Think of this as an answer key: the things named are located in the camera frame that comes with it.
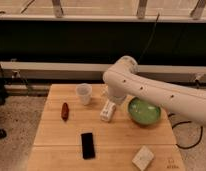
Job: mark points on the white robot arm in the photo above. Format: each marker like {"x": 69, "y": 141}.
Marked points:
{"x": 122, "y": 80}

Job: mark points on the clear plastic cup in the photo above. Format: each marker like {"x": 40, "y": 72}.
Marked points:
{"x": 84, "y": 92}

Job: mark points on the green bowl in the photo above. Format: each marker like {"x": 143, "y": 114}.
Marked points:
{"x": 143, "y": 112}

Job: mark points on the black smartphone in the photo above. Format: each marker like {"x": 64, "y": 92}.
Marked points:
{"x": 88, "y": 150}

